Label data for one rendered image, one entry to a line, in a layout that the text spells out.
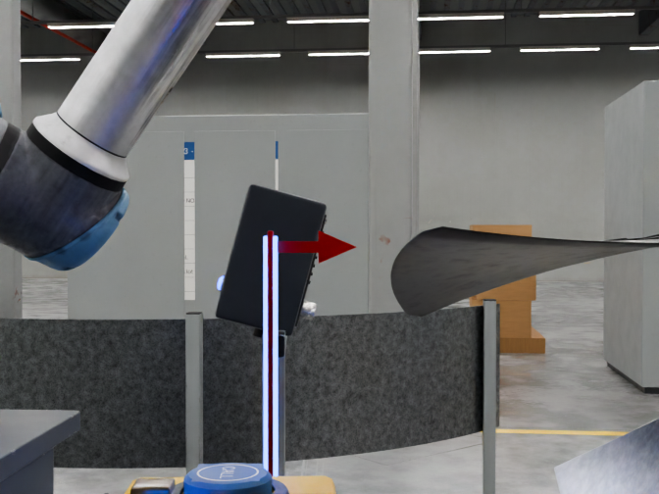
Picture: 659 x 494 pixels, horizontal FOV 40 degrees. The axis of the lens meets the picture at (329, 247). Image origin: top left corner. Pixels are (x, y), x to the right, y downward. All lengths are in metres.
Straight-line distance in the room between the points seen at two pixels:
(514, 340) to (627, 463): 8.19
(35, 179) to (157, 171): 6.07
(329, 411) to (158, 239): 4.58
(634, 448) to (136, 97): 0.58
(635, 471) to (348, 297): 6.11
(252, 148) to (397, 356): 4.37
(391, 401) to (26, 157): 1.85
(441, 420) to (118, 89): 2.02
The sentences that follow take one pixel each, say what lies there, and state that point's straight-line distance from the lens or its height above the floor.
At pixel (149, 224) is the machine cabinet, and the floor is 1.22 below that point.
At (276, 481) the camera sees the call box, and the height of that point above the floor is 1.07.
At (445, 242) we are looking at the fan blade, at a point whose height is 1.18.
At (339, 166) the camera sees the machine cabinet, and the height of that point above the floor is 1.66.
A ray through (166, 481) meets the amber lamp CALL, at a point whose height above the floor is 1.08.
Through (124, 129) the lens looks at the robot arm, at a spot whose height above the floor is 1.30.
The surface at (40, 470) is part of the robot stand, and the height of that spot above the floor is 0.96.
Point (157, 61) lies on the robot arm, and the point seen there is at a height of 1.36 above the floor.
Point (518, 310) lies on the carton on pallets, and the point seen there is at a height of 0.41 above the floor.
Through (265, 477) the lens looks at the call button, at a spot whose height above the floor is 1.08.
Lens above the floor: 1.19
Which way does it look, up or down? 1 degrees down
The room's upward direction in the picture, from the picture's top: straight up
